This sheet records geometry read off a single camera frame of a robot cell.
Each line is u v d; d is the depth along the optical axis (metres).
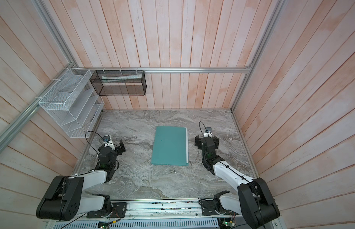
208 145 0.64
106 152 0.69
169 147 1.01
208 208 0.73
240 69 0.94
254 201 0.41
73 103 0.73
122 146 0.84
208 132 0.73
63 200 0.43
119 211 0.73
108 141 0.75
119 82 1.04
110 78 0.91
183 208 0.76
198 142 0.80
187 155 0.93
